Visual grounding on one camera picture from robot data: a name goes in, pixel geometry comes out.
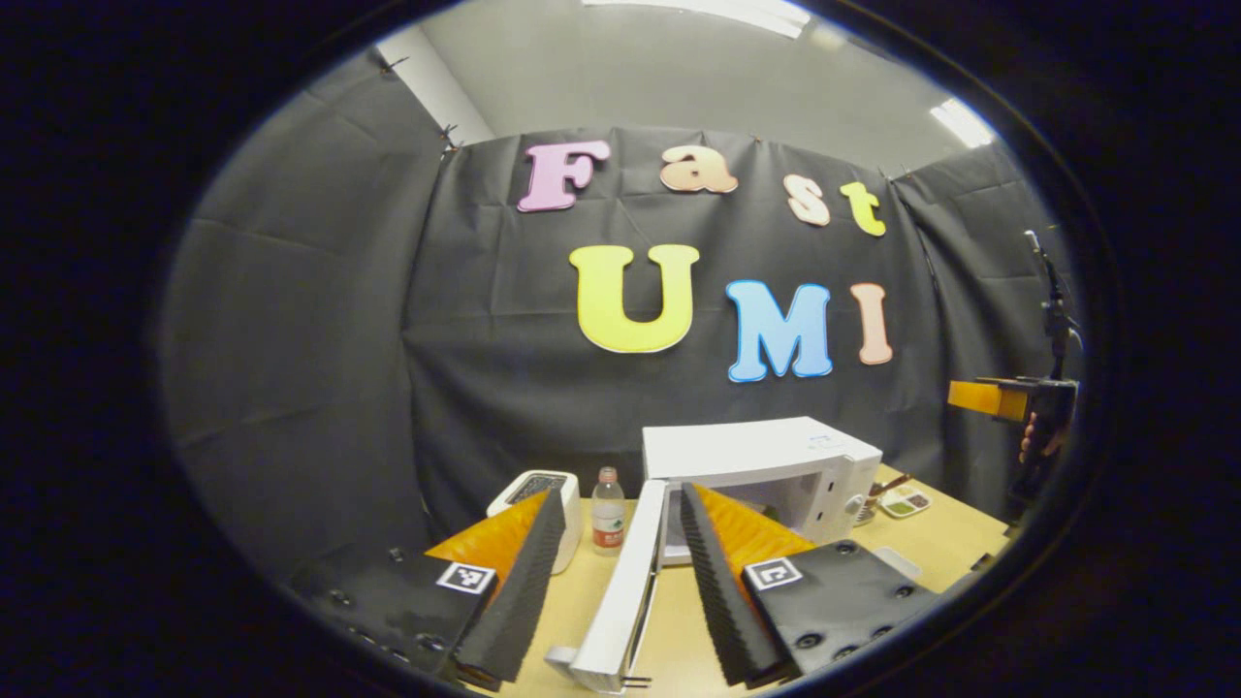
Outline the black backdrop cloth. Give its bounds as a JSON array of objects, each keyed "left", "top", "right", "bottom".
[{"left": 160, "top": 48, "right": 1082, "bottom": 583}]

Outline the white microwave oven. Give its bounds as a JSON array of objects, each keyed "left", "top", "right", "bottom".
[{"left": 545, "top": 417, "right": 883, "bottom": 694}]

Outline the white toaster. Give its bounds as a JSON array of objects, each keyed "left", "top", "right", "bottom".
[{"left": 487, "top": 469, "right": 583, "bottom": 575}]

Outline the ceiling light panel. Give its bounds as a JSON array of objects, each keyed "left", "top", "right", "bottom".
[{"left": 931, "top": 97, "right": 997, "bottom": 148}]

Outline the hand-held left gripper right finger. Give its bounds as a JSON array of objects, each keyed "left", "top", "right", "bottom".
[{"left": 679, "top": 482, "right": 941, "bottom": 691}]

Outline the clear water bottle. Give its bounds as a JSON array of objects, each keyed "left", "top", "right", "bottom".
[{"left": 591, "top": 466, "right": 626, "bottom": 556}]

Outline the white divided bean dish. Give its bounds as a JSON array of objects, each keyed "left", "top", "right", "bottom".
[{"left": 877, "top": 485, "right": 933, "bottom": 520}]

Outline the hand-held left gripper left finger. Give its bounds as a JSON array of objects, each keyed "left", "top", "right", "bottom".
[{"left": 289, "top": 487, "right": 567, "bottom": 691}]

